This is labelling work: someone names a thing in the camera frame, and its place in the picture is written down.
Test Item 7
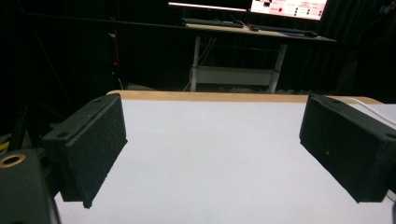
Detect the computer monitor with pink screen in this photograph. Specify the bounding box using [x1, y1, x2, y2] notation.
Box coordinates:
[249, 0, 329, 21]

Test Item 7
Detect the dark computer monitor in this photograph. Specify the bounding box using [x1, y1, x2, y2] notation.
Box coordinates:
[167, 0, 248, 13]

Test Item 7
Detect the white table mat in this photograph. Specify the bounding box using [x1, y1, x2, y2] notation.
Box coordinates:
[53, 99, 396, 224]

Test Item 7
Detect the white-legged wooden desk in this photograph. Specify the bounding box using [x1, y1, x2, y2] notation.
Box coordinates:
[183, 21, 339, 94]

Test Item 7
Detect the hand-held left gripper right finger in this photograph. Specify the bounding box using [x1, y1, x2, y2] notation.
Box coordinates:
[299, 94, 396, 204]

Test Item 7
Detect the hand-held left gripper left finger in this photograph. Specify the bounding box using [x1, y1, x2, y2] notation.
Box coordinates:
[41, 92, 129, 209]

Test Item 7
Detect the white cable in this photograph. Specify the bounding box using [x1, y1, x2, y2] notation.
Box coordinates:
[339, 97, 396, 127]

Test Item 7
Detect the black keyboard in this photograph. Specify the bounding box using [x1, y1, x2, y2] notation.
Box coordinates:
[248, 23, 319, 38]
[181, 17, 246, 29]

